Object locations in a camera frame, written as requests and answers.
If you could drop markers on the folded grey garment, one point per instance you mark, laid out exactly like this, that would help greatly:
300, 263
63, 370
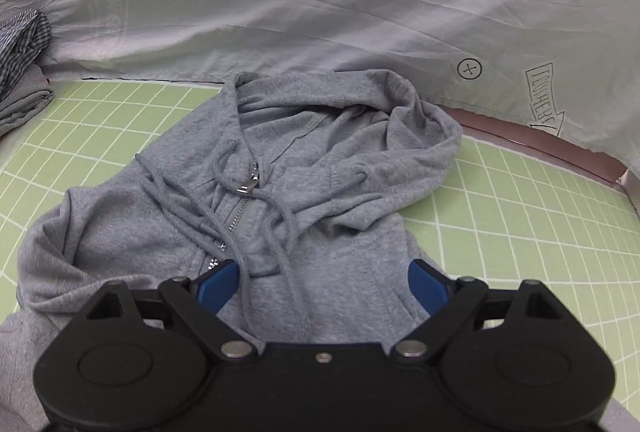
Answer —
25, 104

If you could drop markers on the folded plaid shirt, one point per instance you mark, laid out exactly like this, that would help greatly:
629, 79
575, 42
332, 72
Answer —
20, 47

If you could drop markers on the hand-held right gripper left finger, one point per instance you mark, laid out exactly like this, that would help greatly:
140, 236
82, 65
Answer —
220, 284

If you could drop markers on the grey zip hoodie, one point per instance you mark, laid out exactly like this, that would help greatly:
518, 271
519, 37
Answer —
325, 152

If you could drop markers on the pink board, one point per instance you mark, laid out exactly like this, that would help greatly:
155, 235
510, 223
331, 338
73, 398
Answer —
550, 147

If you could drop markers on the carrot print grey sheet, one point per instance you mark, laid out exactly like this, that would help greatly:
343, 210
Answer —
350, 2

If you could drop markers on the green grid mat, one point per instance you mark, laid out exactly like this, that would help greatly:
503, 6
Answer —
525, 237

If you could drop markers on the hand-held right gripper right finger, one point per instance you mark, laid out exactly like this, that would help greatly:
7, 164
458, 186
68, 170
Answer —
425, 287

